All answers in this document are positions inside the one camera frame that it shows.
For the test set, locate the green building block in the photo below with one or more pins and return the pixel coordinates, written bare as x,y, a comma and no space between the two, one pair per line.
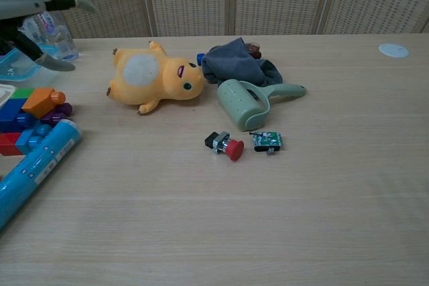
18,93

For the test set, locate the clear plastic water bottle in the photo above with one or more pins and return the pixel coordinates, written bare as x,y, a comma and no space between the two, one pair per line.
58,39

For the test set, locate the clear blue plastic container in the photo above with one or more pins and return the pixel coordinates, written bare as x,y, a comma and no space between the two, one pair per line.
18,66

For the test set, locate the left robot hand grey black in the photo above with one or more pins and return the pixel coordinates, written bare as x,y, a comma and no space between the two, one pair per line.
23,4

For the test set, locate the brown object behind cloth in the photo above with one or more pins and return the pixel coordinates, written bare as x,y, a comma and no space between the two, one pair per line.
253,49

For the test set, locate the yellow plush toy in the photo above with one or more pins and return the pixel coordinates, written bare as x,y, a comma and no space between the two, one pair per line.
151,76

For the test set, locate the light blue building block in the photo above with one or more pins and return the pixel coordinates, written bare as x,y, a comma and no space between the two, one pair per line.
31,138

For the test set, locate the purple building block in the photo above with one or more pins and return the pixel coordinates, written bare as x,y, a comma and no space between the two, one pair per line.
57,113

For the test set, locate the green lint roller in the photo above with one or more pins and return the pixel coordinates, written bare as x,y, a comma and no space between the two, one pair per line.
239,105

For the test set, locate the small green circuit module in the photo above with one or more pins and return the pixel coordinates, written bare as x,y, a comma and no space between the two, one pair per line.
268,141

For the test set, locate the orange building block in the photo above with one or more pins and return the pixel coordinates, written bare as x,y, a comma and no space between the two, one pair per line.
42,102

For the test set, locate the white round lid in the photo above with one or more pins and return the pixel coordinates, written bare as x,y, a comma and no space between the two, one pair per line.
393,50

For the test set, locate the red emergency stop button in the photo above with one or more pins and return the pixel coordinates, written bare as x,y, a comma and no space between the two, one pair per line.
226,145

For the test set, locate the grey cloth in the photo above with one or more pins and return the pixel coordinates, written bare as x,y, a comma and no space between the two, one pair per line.
234,61

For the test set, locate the dark blue building block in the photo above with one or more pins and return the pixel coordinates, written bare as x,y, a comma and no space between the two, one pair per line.
13,117

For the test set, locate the red building block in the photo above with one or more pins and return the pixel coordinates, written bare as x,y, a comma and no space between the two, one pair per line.
8,143

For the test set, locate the blue bottle cap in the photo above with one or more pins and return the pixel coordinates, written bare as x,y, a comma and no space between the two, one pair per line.
200,58

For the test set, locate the blue cylindrical tube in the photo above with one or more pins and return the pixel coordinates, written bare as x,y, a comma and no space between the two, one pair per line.
31,173

